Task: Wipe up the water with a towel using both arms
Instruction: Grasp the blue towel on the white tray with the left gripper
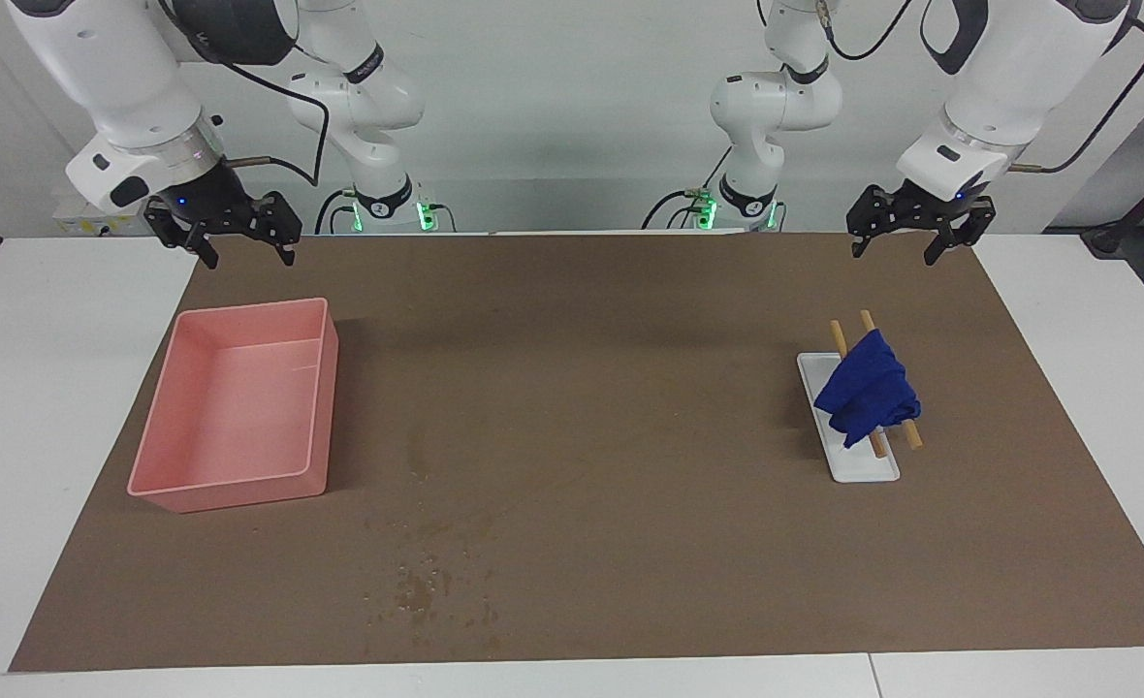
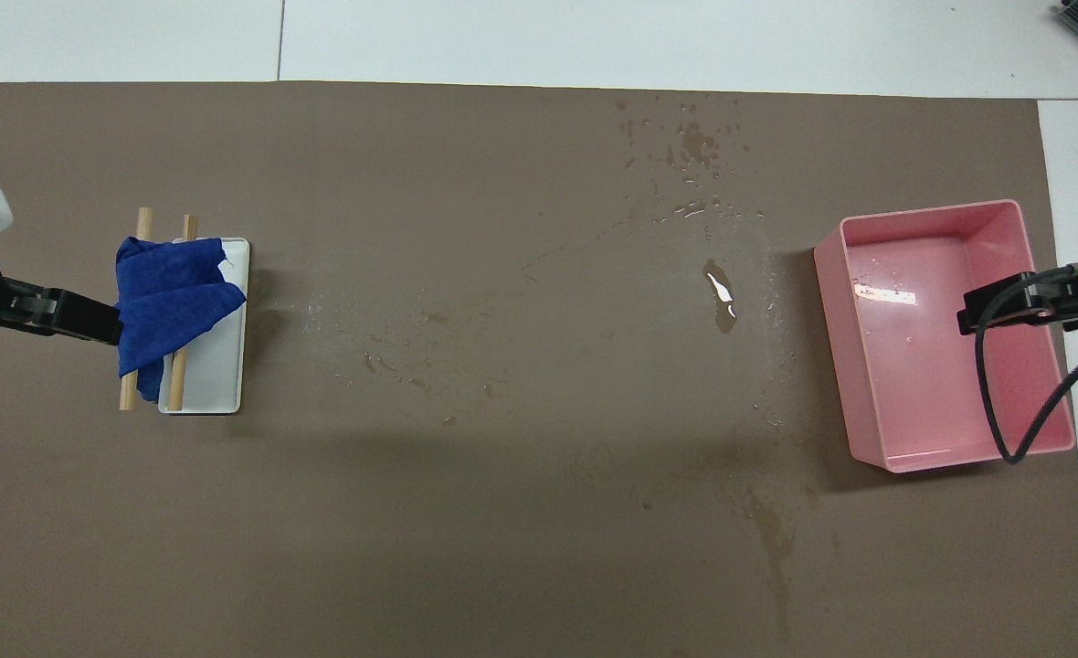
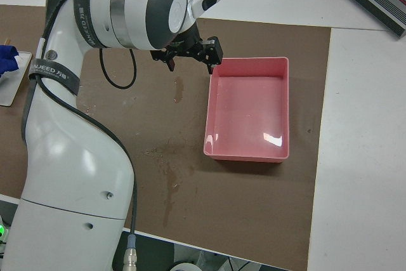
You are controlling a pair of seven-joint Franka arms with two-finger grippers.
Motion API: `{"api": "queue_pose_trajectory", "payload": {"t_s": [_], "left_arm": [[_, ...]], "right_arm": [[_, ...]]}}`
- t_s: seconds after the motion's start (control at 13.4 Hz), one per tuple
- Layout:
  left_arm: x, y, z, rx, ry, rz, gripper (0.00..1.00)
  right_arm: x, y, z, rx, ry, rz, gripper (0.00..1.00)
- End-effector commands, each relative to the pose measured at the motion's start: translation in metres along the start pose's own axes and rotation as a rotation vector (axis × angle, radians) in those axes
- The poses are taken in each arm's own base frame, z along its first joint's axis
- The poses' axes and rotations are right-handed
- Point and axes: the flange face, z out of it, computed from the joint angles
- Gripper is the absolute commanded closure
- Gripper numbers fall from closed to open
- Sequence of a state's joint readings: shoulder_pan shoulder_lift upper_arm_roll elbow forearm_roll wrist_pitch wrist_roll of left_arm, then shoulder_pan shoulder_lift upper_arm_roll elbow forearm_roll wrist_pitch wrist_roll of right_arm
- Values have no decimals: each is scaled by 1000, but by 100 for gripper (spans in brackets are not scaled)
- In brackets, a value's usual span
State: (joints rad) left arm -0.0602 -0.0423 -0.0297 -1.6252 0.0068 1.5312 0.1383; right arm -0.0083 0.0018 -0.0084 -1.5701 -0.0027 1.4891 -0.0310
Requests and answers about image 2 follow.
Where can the pink plastic bin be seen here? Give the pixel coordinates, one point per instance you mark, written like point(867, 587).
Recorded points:
point(914, 393)

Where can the white rectangular tray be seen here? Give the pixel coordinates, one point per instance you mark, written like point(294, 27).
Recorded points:
point(215, 366)

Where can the blue cloth towel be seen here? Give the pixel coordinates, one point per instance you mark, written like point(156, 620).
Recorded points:
point(164, 292)

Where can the brown table mat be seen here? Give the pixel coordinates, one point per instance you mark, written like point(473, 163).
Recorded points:
point(502, 274)

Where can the water puddle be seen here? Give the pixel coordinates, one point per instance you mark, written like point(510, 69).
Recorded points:
point(720, 297)

